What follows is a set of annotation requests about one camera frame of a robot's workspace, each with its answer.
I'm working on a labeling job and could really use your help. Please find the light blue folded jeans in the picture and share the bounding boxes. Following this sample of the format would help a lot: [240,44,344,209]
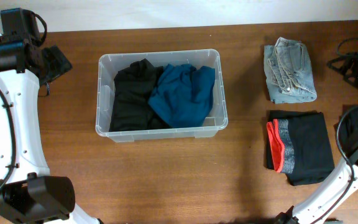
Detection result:
[264,37,317,104]

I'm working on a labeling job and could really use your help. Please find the blue garment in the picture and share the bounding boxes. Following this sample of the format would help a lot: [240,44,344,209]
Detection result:
[148,63,215,128]

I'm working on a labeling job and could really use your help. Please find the clear plastic storage container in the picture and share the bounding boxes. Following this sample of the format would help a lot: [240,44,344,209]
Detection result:
[95,49,229,142]

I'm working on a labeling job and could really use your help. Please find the black garment with red waistband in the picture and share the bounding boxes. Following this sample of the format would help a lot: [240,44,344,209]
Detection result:
[265,110,334,186]

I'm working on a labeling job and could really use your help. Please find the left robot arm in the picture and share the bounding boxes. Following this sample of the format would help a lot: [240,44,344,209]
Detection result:
[0,8,98,223]

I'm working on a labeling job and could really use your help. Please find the dark navy crumpled garment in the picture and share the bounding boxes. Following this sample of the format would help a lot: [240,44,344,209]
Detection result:
[339,108,358,146]

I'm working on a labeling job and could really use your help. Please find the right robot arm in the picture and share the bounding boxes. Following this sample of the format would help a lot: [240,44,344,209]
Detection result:
[264,38,358,223]

